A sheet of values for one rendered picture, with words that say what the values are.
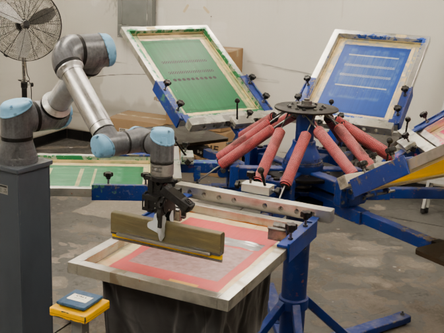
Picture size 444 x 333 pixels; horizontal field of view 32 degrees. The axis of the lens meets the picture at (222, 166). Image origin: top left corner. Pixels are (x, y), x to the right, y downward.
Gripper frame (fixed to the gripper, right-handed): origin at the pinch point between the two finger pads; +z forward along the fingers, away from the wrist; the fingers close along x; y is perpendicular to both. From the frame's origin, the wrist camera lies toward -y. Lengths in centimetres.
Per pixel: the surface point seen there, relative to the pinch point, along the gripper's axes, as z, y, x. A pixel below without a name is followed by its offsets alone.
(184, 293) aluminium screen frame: 11.5, -14.4, 13.8
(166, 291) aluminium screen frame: 12.1, -8.1, 13.8
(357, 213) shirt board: 18, -34, -108
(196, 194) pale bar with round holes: 8, 24, -68
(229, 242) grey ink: 13.0, -6.2, -36.8
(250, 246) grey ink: 13.1, -14.7, -36.8
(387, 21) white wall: -38, 45, -459
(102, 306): 14.3, 5.3, 28.8
